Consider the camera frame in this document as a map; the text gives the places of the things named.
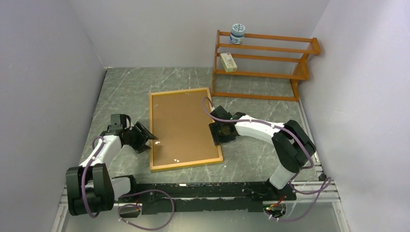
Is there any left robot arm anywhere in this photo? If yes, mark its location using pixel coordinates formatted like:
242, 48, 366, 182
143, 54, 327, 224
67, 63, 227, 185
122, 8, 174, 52
66, 114, 157, 218

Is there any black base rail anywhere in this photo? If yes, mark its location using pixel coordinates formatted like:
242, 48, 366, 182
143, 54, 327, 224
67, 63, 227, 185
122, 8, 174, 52
105, 181, 297, 215

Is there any small white green box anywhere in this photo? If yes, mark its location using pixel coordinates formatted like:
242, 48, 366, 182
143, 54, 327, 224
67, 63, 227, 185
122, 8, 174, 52
220, 53, 237, 73

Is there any brown cardboard backing board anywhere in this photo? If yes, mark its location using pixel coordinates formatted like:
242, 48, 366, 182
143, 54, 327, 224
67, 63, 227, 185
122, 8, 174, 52
152, 90, 220, 167

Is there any yellow wooden photo frame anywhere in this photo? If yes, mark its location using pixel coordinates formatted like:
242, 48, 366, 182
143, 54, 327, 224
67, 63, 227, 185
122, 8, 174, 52
148, 87, 224, 173

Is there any orange wooden shelf rack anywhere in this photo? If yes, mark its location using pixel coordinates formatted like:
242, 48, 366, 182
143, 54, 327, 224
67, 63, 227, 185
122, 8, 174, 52
211, 30, 322, 102

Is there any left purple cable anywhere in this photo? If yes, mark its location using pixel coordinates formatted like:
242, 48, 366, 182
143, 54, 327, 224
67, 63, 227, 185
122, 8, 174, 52
117, 189, 176, 232

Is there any blue white jar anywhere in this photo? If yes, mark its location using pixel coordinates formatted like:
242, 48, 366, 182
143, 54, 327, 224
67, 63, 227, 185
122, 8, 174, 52
230, 23, 246, 44

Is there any purple cable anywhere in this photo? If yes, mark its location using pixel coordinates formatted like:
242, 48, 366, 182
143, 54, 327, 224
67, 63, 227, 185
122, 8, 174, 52
117, 189, 176, 232
264, 176, 333, 223

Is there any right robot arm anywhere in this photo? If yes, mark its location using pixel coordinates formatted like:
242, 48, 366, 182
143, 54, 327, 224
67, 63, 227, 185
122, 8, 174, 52
208, 106, 316, 201

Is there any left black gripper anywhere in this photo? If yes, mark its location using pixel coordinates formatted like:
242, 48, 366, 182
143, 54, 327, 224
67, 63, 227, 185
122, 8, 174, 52
124, 122, 157, 154

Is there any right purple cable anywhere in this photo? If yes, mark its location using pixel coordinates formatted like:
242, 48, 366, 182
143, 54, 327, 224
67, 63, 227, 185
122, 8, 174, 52
264, 176, 333, 223

